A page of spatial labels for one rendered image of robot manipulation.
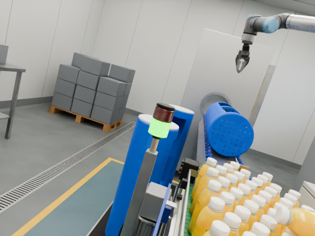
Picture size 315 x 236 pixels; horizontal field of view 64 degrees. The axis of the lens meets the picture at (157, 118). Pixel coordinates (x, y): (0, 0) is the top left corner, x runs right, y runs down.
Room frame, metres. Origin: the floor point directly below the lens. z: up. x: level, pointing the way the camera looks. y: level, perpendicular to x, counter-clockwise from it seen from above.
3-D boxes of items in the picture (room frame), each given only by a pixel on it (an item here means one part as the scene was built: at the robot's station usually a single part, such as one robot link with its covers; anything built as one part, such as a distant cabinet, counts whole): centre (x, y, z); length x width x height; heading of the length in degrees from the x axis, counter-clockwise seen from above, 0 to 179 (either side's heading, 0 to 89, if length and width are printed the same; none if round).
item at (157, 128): (0.79, -0.02, 1.18); 0.06 x 0.06 x 0.05
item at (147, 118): (1.63, -0.02, 1.03); 0.28 x 0.28 x 0.01
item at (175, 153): (2.59, -0.21, 0.59); 0.28 x 0.28 x 0.88
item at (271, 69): (2.57, -0.93, 0.85); 0.06 x 0.06 x 1.70; 83
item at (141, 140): (1.63, -0.02, 0.59); 0.28 x 0.28 x 0.88
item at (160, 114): (0.79, -0.02, 1.23); 0.06 x 0.06 x 0.04
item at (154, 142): (0.79, -0.02, 1.18); 0.06 x 0.06 x 0.16
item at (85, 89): (4.87, 1.34, 0.59); 1.20 x 0.80 x 1.19; 83
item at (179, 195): (0.94, -0.17, 0.94); 0.03 x 0.02 x 0.08; 173
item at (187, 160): (1.11, -0.22, 0.95); 0.10 x 0.07 x 0.10; 83
